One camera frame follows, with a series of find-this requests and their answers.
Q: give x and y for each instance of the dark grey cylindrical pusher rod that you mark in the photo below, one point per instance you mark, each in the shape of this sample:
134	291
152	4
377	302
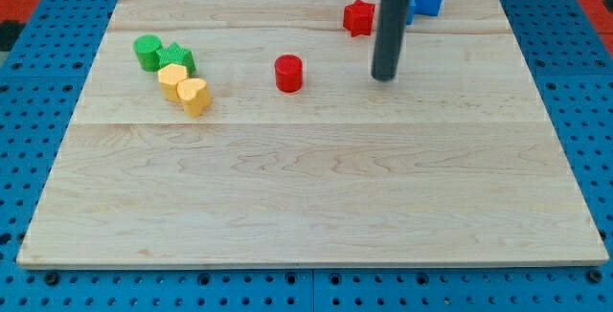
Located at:
391	24

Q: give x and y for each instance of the red cylinder block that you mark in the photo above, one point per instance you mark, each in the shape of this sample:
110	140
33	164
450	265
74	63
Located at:
288	73

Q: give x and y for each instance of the red star block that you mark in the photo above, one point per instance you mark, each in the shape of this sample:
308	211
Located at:
358	18

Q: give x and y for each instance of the green star block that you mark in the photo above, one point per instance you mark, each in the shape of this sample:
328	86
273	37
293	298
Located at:
176	54

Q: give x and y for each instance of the blue block behind rod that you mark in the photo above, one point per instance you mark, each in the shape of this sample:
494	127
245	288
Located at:
411	12

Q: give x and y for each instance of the blue cube block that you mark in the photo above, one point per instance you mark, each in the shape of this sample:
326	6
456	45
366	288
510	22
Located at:
428	7

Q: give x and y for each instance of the yellow heart block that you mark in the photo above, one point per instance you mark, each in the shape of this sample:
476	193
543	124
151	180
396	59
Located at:
194	96

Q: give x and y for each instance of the yellow hexagon block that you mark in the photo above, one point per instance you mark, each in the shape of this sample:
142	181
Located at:
169	77

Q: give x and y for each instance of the green cylinder block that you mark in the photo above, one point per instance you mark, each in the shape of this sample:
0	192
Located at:
145	48

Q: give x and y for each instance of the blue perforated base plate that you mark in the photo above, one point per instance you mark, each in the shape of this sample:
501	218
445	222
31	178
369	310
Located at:
565	43

